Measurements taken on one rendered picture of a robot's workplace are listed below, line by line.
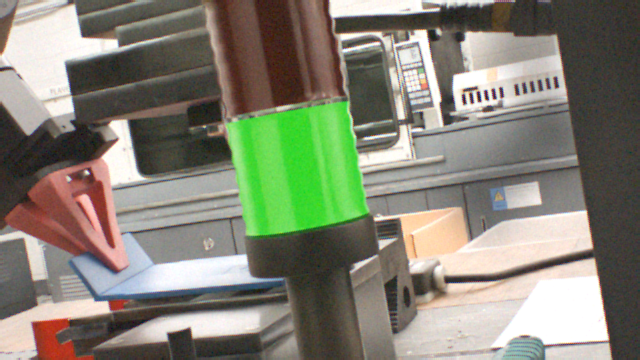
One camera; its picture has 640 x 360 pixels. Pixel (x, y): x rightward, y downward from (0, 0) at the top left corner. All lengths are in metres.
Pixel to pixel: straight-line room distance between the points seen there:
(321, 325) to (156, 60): 0.26
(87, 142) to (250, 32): 0.40
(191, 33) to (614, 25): 0.21
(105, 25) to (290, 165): 0.31
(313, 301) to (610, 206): 0.21
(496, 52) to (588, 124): 6.68
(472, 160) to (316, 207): 4.89
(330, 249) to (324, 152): 0.03
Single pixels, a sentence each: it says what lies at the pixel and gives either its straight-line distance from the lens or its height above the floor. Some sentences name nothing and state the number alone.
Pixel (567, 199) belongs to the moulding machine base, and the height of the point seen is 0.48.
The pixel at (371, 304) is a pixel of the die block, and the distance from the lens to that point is 0.62.
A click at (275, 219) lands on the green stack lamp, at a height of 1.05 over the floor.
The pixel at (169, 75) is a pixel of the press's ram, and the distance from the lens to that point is 0.50.
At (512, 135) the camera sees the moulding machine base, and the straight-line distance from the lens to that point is 5.08.
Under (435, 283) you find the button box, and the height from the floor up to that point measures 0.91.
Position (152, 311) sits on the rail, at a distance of 0.58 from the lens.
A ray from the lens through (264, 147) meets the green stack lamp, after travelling 0.26.
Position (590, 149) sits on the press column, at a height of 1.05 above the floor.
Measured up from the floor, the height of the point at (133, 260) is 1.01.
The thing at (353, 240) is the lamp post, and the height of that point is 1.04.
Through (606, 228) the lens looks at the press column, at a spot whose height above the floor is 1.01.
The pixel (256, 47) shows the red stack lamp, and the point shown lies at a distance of 0.26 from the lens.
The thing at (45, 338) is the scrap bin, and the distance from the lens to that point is 0.85.
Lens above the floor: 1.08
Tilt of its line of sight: 3 degrees down
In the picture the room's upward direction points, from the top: 11 degrees counter-clockwise
